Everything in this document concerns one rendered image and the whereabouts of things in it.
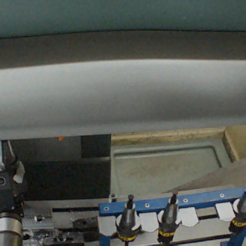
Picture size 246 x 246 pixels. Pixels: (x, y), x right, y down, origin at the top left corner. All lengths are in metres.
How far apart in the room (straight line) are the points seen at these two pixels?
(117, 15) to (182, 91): 0.04
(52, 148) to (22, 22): 1.55
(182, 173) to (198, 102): 2.02
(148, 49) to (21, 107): 0.06
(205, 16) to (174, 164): 2.06
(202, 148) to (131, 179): 0.43
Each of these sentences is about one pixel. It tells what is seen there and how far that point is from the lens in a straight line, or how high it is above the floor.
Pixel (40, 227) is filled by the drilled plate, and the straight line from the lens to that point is 1.44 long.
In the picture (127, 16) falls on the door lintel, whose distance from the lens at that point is 0.19.
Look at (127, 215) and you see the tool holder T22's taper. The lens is 1.10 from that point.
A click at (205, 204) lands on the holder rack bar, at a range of 1.22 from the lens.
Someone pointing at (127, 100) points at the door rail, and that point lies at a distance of 0.18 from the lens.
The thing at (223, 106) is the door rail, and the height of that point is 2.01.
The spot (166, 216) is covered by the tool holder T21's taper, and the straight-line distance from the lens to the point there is 1.14.
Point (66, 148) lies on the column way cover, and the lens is 1.73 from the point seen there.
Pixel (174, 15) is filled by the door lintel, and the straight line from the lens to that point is 0.20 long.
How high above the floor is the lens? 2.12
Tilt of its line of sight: 39 degrees down
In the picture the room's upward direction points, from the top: 3 degrees clockwise
